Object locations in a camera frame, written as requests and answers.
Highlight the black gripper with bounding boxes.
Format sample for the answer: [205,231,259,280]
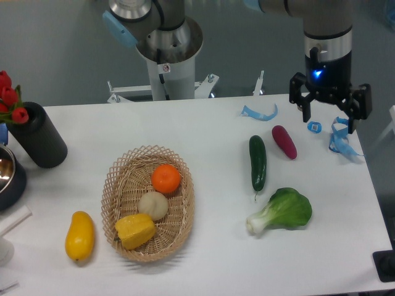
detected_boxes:
[289,47,372,134]

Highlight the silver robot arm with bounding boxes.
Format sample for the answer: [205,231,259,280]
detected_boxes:
[102,1,372,133]

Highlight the woven wicker basket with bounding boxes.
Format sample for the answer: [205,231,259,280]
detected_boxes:
[101,146,194,262]

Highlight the yellow bell pepper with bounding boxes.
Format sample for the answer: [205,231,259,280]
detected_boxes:
[115,213,156,250]

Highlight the small blue tag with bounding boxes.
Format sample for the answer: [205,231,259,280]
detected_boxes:
[307,121,322,134]

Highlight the tangled blue tape strip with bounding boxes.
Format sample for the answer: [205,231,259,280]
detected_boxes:
[328,117,365,159]

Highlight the purple sweet potato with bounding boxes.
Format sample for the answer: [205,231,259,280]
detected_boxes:
[272,125,297,160]

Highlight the blue curved tape strip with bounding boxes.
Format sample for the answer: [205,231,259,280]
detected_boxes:
[240,104,278,121]

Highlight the green cucumber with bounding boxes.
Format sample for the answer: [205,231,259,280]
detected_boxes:
[249,135,267,200]

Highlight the green bok choy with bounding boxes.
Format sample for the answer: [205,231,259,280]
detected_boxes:
[246,187,312,234]

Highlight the black device at edge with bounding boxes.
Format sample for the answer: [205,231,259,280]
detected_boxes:
[372,250,394,282]

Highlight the orange fruit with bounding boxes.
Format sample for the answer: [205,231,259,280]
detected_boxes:
[151,164,181,194]

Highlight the white garlic bulb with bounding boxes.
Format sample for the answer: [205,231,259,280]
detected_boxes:
[138,192,168,221]

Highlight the yellow mango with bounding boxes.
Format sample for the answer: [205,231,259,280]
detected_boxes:
[65,211,95,261]

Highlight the black cylindrical vase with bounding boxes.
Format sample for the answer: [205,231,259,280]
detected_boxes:
[7,102,68,168]

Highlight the red tulip flowers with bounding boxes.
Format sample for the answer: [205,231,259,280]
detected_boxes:
[1,70,29,125]

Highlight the black metal bowl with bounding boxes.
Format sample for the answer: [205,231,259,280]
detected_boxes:
[1,144,27,211]

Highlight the white lamp stand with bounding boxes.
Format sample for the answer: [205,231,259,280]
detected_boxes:
[1,205,32,267]

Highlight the white metal mounting frame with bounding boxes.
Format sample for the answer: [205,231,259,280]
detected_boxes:
[106,70,265,104]

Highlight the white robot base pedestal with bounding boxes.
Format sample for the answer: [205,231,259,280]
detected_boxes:
[136,16,203,101]

